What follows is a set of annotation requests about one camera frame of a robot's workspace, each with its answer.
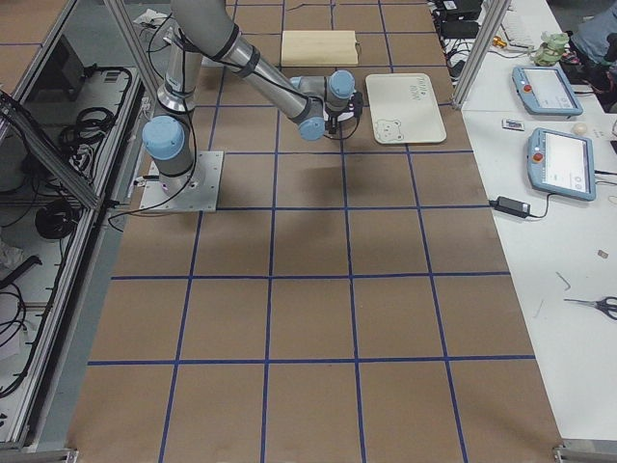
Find black scissors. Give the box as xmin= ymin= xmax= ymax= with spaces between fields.
xmin=565 ymin=296 xmax=617 ymax=320

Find white round plate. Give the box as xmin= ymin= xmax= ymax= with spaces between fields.
xmin=323 ymin=106 xmax=355 ymax=123

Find lower teach pendant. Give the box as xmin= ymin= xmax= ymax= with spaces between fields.
xmin=526 ymin=127 xmax=596 ymax=202

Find metal allen key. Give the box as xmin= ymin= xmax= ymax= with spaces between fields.
xmin=555 ymin=272 xmax=572 ymax=291

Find black power adapter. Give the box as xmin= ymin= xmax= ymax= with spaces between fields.
xmin=492 ymin=196 xmax=530 ymax=218

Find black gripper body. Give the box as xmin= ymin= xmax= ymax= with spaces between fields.
xmin=325 ymin=91 xmax=364 ymax=134

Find small white box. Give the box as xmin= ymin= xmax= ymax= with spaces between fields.
xmin=501 ymin=119 xmax=525 ymax=131

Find upper teach pendant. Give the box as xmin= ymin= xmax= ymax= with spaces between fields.
xmin=512 ymin=66 xmax=583 ymax=117

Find bamboo cutting board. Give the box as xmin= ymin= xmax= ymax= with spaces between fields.
xmin=281 ymin=30 xmax=359 ymax=68

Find aluminium frame post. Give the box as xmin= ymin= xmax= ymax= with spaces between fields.
xmin=452 ymin=0 xmax=511 ymax=110

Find teach pendant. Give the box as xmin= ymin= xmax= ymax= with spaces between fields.
xmin=512 ymin=66 xmax=583 ymax=117
xmin=526 ymin=127 xmax=596 ymax=202

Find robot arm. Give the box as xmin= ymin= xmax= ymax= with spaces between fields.
xmin=142 ymin=1 xmax=363 ymax=197

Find cream bear tray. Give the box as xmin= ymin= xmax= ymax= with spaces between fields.
xmin=365 ymin=73 xmax=446 ymax=145

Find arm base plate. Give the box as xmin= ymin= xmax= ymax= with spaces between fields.
xmin=139 ymin=150 xmax=224 ymax=214

